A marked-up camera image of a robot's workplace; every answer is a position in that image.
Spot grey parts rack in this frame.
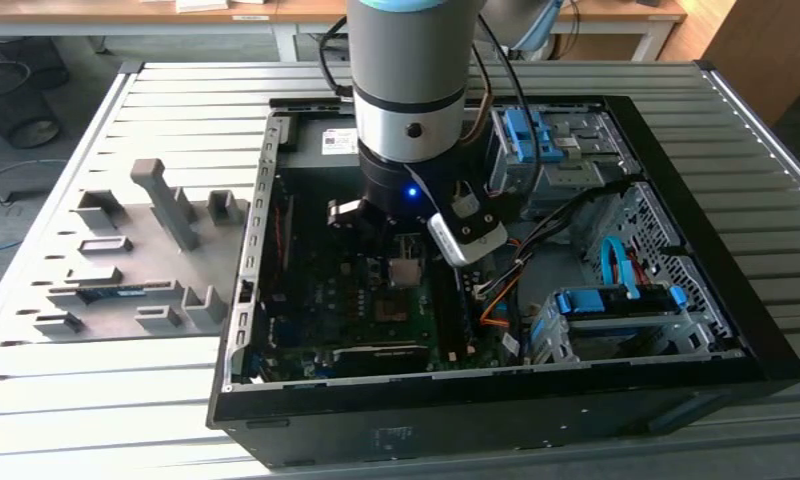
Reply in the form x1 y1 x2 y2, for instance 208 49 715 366
30 157 252 344

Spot black PC case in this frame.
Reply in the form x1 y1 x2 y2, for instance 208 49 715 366
202 93 800 471

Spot black RAM slot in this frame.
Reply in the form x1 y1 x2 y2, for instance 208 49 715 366
449 267 476 355
432 267 460 359

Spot wooden cabinet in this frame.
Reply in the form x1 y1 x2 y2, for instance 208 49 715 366
659 0 800 126

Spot blue drive bay bracket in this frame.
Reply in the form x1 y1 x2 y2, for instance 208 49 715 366
503 108 565 164

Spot small grey camera box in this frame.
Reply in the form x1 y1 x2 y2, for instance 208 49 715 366
325 198 369 231

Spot grey power supply unit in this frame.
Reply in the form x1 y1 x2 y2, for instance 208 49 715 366
277 117 374 226

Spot silver CPU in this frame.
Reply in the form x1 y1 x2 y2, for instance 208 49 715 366
386 257 422 290

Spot light blue wire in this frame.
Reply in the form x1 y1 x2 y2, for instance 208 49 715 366
599 234 641 301

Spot low metal disk bay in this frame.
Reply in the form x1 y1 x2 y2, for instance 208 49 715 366
523 287 732 366

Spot blue RAM stick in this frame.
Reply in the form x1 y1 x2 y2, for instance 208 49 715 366
49 284 174 301

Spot white paper box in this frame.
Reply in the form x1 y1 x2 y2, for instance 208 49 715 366
172 0 232 14

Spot tall metal drive cage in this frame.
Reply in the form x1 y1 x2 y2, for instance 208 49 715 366
489 107 641 224

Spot black waste bin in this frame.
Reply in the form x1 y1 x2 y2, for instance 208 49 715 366
0 59 62 149

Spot black wire bundle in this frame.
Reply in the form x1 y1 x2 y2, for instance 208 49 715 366
472 179 632 301

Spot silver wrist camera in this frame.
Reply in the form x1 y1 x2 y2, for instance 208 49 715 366
425 209 511 270

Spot black graphics card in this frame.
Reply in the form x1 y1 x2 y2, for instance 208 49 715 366
329 342 434 376

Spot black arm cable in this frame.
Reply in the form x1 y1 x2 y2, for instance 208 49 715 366
316 14 356 104
472 14 545 166

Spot orange wire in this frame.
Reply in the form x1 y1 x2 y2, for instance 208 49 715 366
477 287 515 329

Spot wooden desk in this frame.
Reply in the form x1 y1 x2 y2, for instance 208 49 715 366
0 0 688 62

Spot blue disk carrier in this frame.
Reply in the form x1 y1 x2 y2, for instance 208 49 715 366
552 288 605 316

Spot green motherboard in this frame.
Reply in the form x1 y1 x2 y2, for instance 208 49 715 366
258 219 508 381

